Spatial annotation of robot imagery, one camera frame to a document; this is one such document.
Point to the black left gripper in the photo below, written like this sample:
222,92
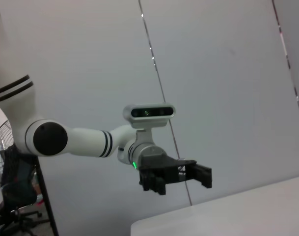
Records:
161,164

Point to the black partition frame post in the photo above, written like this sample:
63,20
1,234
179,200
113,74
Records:
47,201

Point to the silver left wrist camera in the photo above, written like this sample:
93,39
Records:
149,112

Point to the black office chair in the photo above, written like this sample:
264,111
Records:
16,182

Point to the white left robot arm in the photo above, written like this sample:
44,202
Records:
85,142

